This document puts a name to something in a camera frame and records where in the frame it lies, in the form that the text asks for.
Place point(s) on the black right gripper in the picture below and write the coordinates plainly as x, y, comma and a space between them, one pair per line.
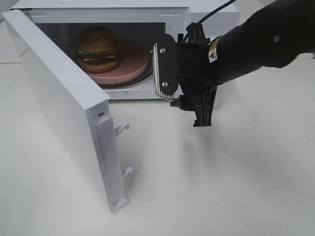
194, 79

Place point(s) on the pink round plate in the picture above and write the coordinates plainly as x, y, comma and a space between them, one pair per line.
133, 60

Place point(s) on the white microwave door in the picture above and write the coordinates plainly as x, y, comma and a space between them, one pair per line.
75, 106

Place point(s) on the burger with lettuce and cheese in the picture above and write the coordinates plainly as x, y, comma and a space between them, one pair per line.
96, 49

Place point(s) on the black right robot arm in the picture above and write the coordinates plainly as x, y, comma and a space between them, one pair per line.
272, 37

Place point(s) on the white microwave oven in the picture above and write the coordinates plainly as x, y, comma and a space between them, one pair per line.
44, 33

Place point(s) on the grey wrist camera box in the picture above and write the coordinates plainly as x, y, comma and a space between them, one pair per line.
165, 66

